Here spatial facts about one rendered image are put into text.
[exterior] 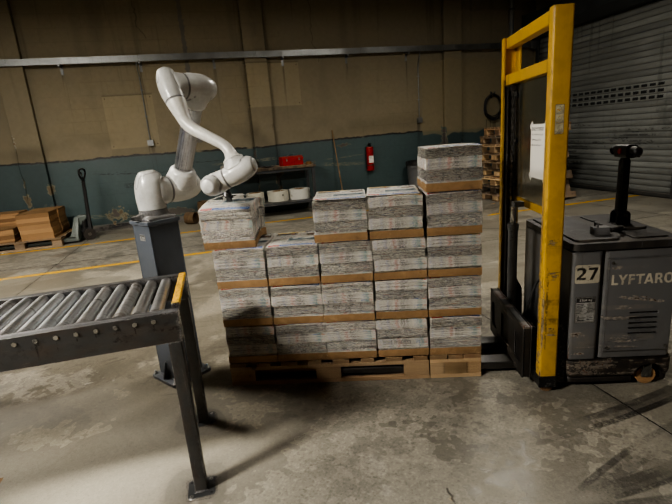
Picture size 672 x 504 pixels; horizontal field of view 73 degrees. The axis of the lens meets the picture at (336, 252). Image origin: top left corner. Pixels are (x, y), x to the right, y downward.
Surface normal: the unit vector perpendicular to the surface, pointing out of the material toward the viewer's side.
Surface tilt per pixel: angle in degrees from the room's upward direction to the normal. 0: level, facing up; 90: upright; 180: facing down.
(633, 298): 90
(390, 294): 89
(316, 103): 90
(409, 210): 90
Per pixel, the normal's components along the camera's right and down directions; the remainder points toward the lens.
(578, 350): -0.06, 0.25
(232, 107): 0.26, 0.22
